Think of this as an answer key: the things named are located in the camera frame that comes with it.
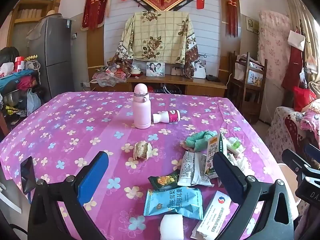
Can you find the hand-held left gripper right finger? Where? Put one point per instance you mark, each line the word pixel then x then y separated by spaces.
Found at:
pixel 227 177

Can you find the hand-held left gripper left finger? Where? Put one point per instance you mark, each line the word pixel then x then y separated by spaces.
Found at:
pixel 93 177

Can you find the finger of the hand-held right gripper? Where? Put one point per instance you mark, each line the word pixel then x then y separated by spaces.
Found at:
pixel 313 152
pixel 293 160

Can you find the white medicine box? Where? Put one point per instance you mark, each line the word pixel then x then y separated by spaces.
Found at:
pixel 215 217

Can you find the crumpled white tissue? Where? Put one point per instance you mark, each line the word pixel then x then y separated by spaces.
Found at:
pixel 240 163

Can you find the silver white sachet packet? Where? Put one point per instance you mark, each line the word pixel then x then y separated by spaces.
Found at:
pixel 200 172
pixel 187 167

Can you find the green-white medicine box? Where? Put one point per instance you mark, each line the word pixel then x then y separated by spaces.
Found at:
pixel 212 152

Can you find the pink printed blanket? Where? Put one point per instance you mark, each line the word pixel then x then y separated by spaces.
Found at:
pixel 311 120

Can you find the small white green box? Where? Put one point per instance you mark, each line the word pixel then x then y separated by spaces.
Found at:
pixel 235 146

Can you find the floral covered sofa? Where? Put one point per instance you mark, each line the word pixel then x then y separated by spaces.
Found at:
pixel 277 130

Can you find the green towel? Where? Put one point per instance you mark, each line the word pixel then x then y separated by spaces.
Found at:
pixel 200 141

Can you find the red plastic bag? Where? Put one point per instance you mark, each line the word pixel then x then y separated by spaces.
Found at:
pixel 303 97

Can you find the crumpled beige paper ball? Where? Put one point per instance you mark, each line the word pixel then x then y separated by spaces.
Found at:
pixel 142 150

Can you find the blue snack packet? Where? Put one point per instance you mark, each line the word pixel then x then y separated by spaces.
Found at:
pixel 172 202

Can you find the pink floral tablecloth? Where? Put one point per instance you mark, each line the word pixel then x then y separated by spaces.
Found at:
pixel 75 120

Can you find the dark green snack packet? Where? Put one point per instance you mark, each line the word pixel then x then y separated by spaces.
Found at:
pixel 163 180

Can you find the black flat device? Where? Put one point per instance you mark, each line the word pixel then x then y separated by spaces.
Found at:
pixel 28 175

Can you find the white sponge block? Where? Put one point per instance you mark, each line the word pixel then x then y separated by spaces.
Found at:
pixel 172 227

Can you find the dark wooden chair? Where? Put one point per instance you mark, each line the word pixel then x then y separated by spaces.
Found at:
pixel 250 90

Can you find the pink thermos bottle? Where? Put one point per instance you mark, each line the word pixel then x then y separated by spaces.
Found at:
pixel 141 107

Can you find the small white yogurt bottle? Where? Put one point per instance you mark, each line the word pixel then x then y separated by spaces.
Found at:
pixel 167 117

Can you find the red garment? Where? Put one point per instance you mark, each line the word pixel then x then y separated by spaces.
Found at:
pixel 293 67

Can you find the wooden cabinet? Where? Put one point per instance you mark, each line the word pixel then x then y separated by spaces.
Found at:
pixel 200 86

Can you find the blue plastic bag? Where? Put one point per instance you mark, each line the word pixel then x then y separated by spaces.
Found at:
pixel 33 102

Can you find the pile of plastic bags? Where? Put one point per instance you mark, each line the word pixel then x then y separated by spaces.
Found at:
pixel 112 75

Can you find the wedding photo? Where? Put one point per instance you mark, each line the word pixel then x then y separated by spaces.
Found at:
pixel 200 70

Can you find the white hanging bag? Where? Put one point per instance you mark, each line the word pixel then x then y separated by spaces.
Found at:
pixel 296 40

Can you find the white bowl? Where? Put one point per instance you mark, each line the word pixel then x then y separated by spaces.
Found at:
pixel 137 72

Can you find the pink floral hanging cloth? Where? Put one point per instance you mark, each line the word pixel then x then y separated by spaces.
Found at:
pixel 272 42

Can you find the framed couple photo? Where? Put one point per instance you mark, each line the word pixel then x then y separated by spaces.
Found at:
pixel 155 69

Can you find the grey refrigerator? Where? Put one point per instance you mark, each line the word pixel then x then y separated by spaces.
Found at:
pixel 52 55

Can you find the red tin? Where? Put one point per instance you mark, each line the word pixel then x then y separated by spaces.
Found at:
pixel 19 63

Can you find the beige curtain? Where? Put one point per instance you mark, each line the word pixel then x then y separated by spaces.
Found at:
pixel 300 10

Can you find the black bag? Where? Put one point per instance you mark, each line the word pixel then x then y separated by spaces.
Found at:
pixel 8 54

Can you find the yellow floral cloth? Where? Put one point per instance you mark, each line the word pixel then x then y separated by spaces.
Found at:
pixel 160 37

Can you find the red knot hanging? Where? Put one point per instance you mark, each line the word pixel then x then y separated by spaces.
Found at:
pixel 231 5
pixel 96 5

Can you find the straw hat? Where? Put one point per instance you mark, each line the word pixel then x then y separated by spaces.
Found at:
pixel 51 14

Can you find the small brown frame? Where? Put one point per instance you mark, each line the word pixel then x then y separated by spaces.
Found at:
pixel 177 71

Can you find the small wall picture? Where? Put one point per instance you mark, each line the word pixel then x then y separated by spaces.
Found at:
pixel 252 25

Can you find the wooden wall shelf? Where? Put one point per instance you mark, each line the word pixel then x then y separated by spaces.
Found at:
pixel 27 12

